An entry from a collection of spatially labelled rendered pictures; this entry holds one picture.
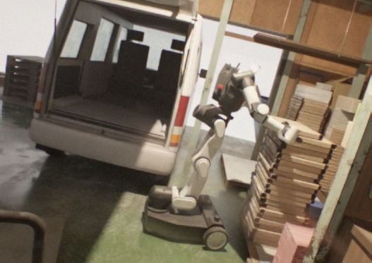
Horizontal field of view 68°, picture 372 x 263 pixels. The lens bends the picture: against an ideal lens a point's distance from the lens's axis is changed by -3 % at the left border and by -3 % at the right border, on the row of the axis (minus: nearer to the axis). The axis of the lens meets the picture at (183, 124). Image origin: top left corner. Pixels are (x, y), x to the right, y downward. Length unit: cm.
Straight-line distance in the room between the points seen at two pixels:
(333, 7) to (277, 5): 85
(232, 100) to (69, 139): 158
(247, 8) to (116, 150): 302
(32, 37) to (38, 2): 80
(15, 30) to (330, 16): 647
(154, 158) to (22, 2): 577
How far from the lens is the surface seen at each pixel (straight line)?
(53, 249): 190
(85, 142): 284
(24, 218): 115
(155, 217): 236
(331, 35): 502
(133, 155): 274
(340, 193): 151
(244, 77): 205
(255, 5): 476
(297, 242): 204
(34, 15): 754
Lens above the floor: 139
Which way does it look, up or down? 12 degrees down
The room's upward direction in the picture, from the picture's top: 13 degrees clockwise
